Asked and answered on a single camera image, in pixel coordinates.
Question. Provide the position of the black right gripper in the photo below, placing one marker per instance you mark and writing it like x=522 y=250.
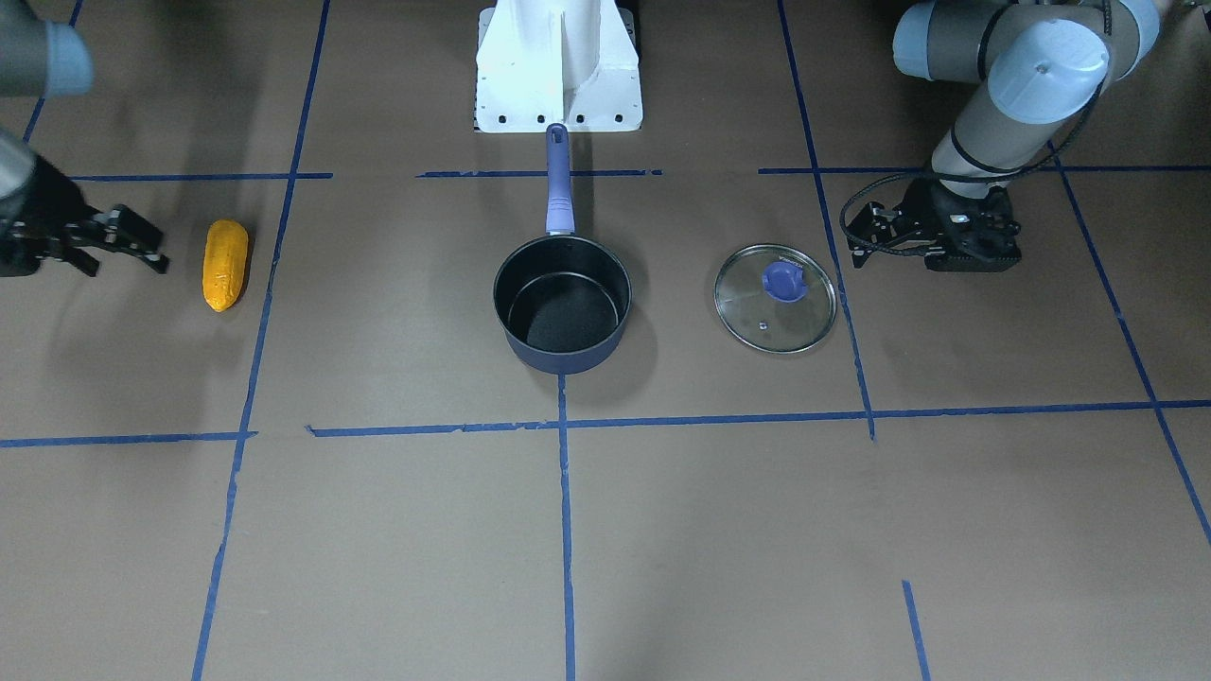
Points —
x=45 y=210

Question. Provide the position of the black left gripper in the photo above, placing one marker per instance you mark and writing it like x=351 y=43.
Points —
x=921 y=214

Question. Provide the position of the yellow toy corn cob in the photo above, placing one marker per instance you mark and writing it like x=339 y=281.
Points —
x=224 y=264

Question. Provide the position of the glass pot lid blue knob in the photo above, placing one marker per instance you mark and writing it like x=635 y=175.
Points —
x=775 y=299

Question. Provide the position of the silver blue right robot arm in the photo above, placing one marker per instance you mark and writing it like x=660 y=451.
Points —
x=40 y=58

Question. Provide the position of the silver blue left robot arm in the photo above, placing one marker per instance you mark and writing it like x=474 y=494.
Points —
x=1034 y=68

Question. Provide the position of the dark blue saucepan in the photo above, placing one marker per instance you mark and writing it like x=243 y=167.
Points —
x=562 y=300

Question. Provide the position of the white pedestal column base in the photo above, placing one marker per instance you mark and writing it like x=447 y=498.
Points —
x=572 y=62

